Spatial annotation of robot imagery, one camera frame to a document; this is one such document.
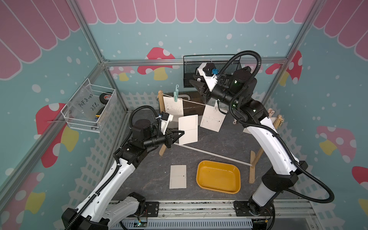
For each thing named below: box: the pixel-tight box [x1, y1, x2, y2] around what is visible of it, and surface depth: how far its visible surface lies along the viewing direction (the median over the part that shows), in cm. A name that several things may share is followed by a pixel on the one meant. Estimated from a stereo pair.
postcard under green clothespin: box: [162, 96, 184, 116], surface depth 70 cm
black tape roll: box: [99, 92, 113, 105], surface depth 82 cm
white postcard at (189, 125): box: [178, 114, 199, 146], surface depth 67 cm
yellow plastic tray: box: [195, 160, 242, 195], surface depth 86 cm
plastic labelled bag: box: [68, 86, 105, 122], surface depth 69 cm
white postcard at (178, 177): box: [169, 164, 187, 190], surface depth 87 cm
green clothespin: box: [173, 84, 180, 103], surface depth 66 cm
